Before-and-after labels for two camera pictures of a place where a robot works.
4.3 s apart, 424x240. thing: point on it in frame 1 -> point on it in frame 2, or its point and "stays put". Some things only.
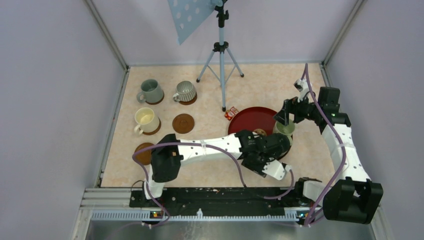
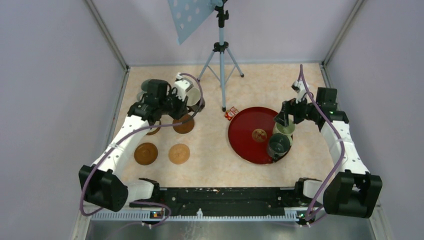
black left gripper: [258, 169] -> [182, 109]
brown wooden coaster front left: [144, 158] stays put
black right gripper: [293, 106] stays put
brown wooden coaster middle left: [156, 130] stays put
